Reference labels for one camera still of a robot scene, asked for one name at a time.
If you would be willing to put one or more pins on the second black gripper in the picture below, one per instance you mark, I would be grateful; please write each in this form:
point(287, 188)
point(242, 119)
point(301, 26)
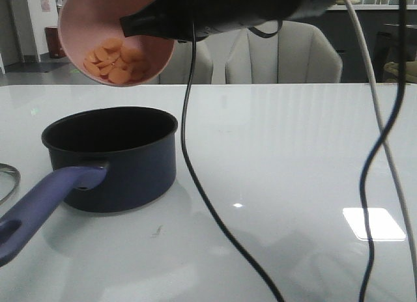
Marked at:
point(180, 19)

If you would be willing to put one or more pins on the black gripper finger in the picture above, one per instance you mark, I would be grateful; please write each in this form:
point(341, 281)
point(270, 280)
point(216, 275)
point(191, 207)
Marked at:
point(154, 19)

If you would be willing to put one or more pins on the orange ham slices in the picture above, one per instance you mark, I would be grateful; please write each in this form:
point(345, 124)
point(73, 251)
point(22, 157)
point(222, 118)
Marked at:
point(116, 63)

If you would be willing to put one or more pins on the pink bowl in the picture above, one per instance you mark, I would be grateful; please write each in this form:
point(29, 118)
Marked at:
point(84, 24)

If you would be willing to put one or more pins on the glass lid blue knob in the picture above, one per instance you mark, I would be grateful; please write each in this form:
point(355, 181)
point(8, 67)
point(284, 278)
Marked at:
point(10, 180)

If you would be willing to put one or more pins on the left beige chair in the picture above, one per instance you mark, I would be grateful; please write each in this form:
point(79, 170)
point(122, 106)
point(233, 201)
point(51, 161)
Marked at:
point(177, 70)

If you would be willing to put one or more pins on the beige chair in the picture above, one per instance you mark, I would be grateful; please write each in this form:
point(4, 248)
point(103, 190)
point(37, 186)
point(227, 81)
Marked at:
point(298, 53)
point(177, 70)

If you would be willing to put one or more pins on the right beige chair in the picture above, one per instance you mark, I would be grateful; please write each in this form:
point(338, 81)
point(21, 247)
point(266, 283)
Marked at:
point(298, 53)

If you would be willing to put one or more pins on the red trash bin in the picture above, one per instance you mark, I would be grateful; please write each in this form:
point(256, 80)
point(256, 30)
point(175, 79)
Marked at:
point(55, 48)

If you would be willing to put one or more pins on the dark blue saucepan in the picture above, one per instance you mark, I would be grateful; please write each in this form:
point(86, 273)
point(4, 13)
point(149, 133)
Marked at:
point(103, 161)

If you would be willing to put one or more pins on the olive cushion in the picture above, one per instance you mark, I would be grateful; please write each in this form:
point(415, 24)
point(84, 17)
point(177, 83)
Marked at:
point(410, 70)

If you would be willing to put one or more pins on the red wall notice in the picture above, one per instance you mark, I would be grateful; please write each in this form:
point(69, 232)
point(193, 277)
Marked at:
point(45, 5)

